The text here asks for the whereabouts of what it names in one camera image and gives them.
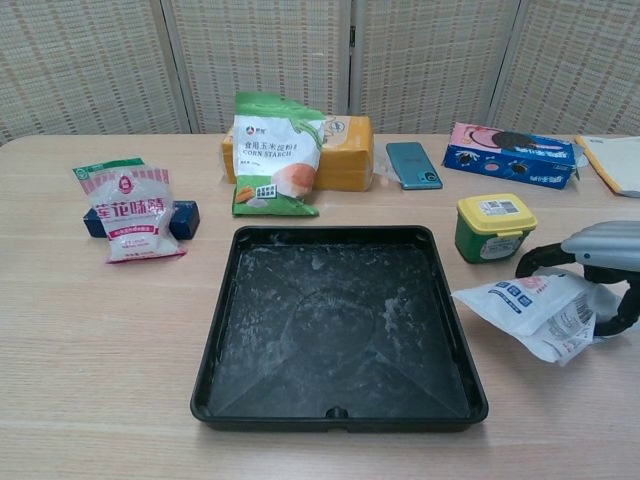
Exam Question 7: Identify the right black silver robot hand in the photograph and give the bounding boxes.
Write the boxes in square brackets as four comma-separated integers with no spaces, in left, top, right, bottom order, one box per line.
[515,220,640,337]

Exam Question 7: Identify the white blue plastic pouch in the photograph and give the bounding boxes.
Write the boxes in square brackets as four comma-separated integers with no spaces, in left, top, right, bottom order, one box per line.
[451,267,624,368]

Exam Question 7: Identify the black square plastic tray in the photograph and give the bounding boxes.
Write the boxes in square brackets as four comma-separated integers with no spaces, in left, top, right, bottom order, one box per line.
[190,224,490,434]

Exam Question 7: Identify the pink white seasoning bag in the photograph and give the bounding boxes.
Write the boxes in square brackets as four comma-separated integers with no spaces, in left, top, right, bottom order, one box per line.
[72,157,189,265]

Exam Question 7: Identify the white notebook with yellow spine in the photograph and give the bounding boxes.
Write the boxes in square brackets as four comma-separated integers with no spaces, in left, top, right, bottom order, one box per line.
[574,134,640,197]

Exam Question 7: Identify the green tub with yellow lid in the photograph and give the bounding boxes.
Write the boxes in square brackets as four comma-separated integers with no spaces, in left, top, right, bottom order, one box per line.
[454,193,539,265]

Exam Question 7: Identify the blue pink cookie box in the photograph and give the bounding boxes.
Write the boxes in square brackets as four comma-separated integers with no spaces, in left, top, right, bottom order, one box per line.
[441,122,581,191]

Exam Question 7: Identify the teal smartphone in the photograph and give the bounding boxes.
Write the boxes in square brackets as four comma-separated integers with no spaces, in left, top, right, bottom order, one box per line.
[385,141,444,192]

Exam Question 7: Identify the clear plastic wrapper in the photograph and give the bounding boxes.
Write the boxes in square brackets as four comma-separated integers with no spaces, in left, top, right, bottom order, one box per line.
[372,151,402,189]

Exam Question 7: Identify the yellow cardboard box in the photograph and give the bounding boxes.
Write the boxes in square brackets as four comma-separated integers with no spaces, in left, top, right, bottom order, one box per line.
[221,115,375,192]

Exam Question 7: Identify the green white corn starch bag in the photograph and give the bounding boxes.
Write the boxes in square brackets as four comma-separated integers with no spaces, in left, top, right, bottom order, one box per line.
[231,91,327,218]

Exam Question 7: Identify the beige woven folding screen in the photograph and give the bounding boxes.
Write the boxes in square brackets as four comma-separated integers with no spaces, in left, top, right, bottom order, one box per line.
[0,0,640,146]

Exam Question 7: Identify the dark blue small box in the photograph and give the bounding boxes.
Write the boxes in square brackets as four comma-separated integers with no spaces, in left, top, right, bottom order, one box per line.
[82,199,202,241]

